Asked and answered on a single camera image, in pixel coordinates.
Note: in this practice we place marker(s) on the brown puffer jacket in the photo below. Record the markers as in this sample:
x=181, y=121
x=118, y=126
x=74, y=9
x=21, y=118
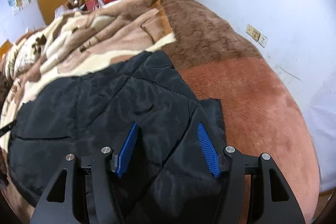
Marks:
x=4, y=89

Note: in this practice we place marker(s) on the brown paw-print fleece blanket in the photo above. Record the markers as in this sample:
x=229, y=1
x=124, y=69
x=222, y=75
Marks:
x=259, y=111

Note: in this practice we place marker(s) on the santa hat plush toy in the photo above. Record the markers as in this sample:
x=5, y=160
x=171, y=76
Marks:
x=72, y=4

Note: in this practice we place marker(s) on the black puffer jacket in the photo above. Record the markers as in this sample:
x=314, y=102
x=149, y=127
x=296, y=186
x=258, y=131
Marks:
x=167, y=180

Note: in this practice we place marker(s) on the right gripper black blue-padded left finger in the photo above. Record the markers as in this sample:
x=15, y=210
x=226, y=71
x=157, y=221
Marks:
x=123, y=147

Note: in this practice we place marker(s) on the wall power socket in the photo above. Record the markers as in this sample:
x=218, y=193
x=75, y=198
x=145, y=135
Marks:
x=256, y=35

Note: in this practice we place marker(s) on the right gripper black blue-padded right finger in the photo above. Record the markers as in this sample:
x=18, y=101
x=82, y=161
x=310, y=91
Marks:
x=212, y=146

